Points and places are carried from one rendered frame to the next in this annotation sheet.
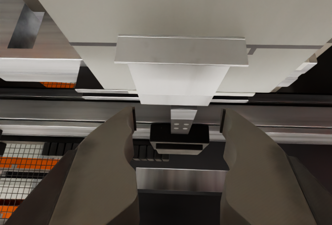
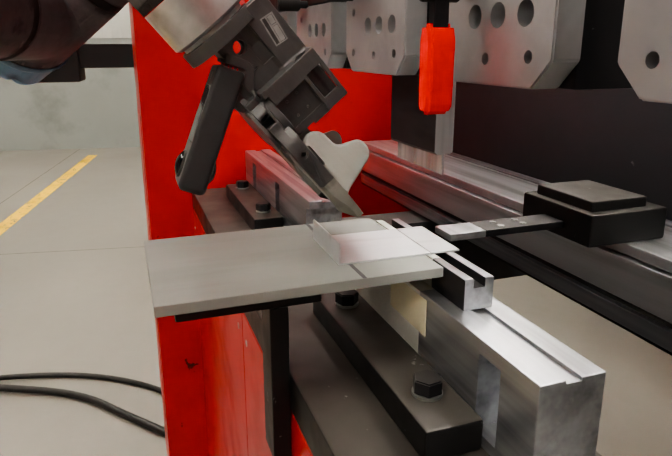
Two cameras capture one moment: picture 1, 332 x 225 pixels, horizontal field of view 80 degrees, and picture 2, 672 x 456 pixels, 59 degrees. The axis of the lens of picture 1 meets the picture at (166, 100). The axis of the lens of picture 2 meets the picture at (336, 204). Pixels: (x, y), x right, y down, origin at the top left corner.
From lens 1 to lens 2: 0.55 m
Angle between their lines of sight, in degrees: 69
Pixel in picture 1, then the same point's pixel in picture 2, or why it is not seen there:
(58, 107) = not seen: outside the picture
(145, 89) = (413, 250)
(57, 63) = (472, 323)
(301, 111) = (461, 211)
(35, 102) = not seen: outside the picture
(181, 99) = (419, 236)
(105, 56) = (371, 267)
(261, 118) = (494, 214)
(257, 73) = (346, 227)
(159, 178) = (429, 160)
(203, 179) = (410, 153)
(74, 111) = not seen: outside the picture
